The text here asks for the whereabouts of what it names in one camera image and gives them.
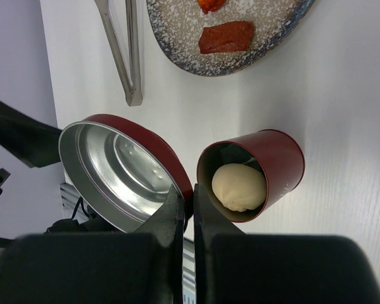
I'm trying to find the metal serving tongs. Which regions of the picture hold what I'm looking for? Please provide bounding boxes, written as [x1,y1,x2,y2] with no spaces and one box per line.
[93,0,144,107]

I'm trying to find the speckled ceramic plate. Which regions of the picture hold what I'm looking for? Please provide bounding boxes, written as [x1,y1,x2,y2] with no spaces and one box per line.
[146,0,314,77]

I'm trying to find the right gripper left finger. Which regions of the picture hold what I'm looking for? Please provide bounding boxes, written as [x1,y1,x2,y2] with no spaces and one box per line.
[0,184,186,304]

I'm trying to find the orange red chicken wing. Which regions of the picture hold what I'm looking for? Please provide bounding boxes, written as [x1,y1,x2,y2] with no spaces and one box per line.
[197,0,226,14]

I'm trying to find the red sausage bottom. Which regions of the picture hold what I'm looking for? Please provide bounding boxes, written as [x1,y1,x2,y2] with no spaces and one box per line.
[198,21,255,54]

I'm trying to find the beige steamed bun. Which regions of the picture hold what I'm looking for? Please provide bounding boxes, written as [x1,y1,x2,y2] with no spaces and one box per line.
[212,163,267,212]

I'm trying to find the red tin can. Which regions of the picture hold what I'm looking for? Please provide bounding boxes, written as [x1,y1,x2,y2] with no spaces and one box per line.
[197,129,305,223]

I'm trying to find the silver tin lid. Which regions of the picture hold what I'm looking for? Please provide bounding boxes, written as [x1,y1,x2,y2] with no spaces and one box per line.
[58,114,193,232]

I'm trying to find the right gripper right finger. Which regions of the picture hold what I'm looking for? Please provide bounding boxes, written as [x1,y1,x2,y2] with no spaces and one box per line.
[193,185,380,303]

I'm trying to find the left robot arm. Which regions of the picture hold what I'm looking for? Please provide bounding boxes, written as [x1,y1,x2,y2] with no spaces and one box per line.
[0,101,61,168]

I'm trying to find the aluminium mounting rail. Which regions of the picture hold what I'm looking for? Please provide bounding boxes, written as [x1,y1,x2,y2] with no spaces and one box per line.
[0,182,197,304]

